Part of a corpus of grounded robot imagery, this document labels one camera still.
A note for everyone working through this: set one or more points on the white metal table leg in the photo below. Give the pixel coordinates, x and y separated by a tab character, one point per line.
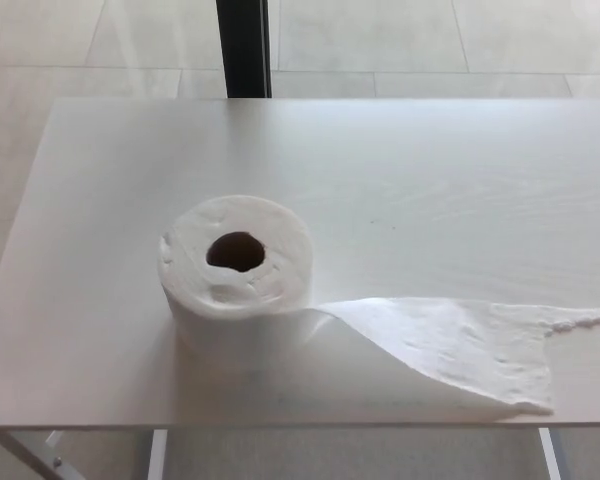
156	455
550	455

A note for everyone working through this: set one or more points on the grey diagonal table brace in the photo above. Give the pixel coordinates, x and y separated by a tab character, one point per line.
27	452

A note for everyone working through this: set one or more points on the black vertical frame post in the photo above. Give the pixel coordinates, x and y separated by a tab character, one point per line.
242	50

